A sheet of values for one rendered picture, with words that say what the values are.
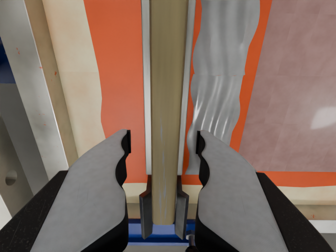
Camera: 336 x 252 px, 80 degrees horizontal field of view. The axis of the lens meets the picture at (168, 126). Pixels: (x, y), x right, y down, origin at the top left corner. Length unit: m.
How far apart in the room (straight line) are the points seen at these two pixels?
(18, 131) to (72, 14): 1.50
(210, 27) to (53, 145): 0.27
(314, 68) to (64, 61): 0.34
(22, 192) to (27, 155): 1.46
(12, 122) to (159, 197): 1.55
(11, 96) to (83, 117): 1.32
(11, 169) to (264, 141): 0.38
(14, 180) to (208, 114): 0.30
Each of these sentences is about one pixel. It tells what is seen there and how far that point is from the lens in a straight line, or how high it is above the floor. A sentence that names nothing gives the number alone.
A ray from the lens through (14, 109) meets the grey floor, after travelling 1.68.
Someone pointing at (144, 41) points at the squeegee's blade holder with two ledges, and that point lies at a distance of 0.24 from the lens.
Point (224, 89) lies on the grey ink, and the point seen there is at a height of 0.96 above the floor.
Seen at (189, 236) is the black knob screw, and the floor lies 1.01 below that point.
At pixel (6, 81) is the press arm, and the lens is 0.41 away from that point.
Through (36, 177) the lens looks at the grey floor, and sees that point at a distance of 1.96.
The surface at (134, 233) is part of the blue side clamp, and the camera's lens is 0.42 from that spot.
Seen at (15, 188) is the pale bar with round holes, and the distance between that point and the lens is 0.38.
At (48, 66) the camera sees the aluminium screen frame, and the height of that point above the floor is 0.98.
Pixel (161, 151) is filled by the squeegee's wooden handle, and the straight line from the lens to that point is 0.21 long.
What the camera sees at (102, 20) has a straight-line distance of 0.29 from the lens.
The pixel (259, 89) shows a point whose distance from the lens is 0.32.
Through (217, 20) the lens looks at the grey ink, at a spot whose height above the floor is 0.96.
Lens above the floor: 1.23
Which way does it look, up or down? 62 degrees down
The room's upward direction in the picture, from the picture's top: 179 degrees clockwise
